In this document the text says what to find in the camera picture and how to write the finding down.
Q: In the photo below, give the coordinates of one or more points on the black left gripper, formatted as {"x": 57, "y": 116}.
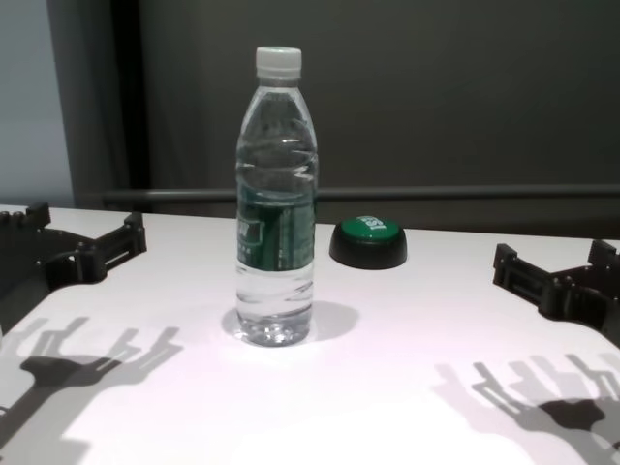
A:
{"x": 29, "y": 261}

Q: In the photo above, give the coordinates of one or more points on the clear water bottle green label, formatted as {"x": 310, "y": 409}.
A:
{"x": 276, "y": 242}

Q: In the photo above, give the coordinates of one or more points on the dark horizontal wall rail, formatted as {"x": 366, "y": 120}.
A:
{"x": 436, "y": 193}

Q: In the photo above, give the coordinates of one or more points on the green push button black base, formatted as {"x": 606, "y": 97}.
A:
{"x": 368, "y": 244}

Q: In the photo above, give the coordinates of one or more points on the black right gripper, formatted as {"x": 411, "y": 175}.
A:
{"x": 596, "y": 295}

